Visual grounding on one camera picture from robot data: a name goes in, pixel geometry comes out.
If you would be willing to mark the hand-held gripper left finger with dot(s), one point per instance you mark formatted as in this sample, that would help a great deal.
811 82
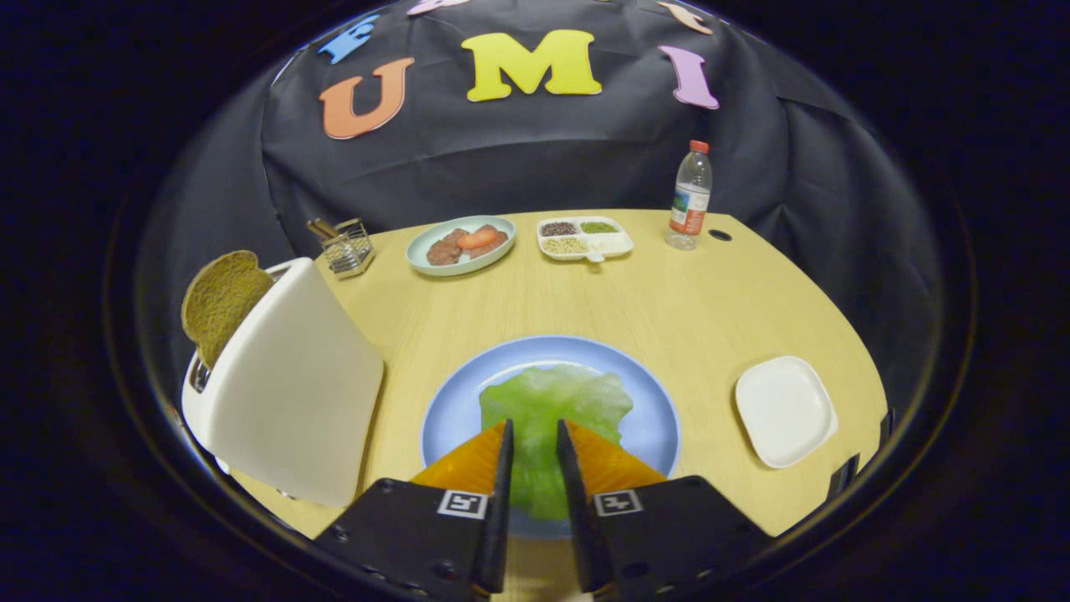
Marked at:
503 502

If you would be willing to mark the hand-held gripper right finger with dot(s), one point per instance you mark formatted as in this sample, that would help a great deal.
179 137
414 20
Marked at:
573 502

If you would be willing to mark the green lettuce leaf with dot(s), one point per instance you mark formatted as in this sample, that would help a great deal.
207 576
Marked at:
543 401

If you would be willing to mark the brown toast slice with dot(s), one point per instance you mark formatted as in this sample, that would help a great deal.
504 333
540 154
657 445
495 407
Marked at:
221 301

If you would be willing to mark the light blue round plate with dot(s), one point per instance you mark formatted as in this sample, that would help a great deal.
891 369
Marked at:
451 410

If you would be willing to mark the white square plate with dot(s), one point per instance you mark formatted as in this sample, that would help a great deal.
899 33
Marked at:
786 410

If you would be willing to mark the white toaster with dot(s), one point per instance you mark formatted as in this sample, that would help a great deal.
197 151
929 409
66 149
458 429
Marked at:
292 393

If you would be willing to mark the beige beans heap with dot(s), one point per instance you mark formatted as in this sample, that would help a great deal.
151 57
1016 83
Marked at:
565 246

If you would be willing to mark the brown meat slice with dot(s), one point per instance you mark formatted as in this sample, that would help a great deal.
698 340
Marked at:
443 251
497 244

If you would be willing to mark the white divided tray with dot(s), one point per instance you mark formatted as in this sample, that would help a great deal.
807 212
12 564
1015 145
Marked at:
614 244

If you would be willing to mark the red tomato slice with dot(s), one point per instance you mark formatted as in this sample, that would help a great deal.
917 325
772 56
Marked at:
476 239

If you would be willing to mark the pale green round plate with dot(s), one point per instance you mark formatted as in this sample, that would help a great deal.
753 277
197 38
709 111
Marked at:
418 251

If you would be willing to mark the black table edge clamp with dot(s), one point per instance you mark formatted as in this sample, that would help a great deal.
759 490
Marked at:
843 477
886 425

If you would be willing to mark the dark brown beans heap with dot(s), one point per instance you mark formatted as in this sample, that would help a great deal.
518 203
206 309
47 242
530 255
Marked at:
558 228

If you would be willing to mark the green beans heap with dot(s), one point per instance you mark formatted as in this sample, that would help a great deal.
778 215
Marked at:
598 227

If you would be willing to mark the clear plastic water bottle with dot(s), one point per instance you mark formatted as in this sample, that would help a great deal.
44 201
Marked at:
690 201

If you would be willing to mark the black backdrop cloth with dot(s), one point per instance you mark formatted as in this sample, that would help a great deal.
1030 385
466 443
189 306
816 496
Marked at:
543 159

